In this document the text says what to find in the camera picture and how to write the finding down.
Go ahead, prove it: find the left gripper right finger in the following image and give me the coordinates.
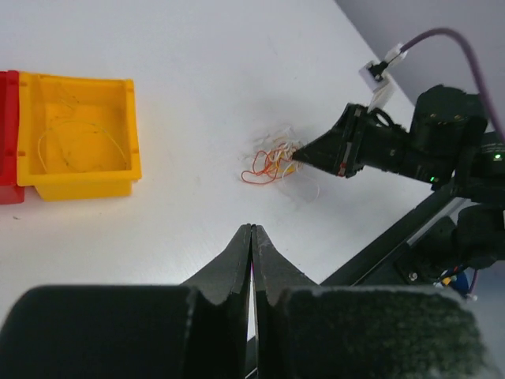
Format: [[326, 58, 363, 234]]
[[251, 225, 314, 378]]

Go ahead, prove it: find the yellow plastic bin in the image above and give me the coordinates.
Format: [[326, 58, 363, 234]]
[[17, 72, 142, 201]]

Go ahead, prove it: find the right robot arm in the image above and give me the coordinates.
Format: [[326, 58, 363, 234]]
[[292, 84, 504, 271]]

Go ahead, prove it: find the cable bundle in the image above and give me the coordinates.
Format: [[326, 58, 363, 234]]
[[239, 125, 321, 203]]

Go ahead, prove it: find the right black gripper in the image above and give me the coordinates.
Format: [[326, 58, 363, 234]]
[[291, 103, 408, 178]]

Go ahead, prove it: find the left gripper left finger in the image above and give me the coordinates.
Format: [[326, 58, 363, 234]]
[[183, 224, 252, 378]]

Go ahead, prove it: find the red plastic bin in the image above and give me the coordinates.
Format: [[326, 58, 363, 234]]
[[1, 70, 24, 205]]

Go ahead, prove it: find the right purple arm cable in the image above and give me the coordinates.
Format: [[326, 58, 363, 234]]
[[398, 27, 505, 145]]

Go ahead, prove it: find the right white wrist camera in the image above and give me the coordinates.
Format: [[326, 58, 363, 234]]
[[358, 43, 406, 113]]

